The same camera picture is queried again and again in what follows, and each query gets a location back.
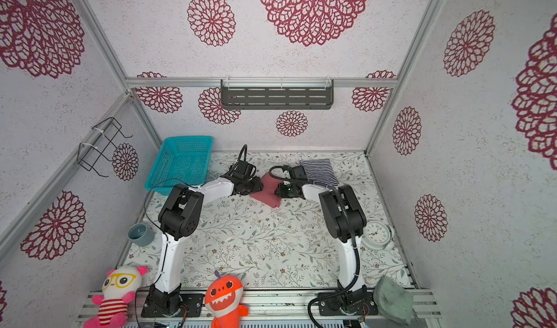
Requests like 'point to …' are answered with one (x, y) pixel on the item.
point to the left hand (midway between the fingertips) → (258, 188)
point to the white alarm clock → (378, 235)
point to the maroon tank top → (270, 194)
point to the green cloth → (394, 301)
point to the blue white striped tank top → (319, 171)
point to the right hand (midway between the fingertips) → (278, 188)
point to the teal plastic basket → (181, 160)
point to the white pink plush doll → (119, 287)
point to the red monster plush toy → (223, 300)
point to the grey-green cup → (141, 234)
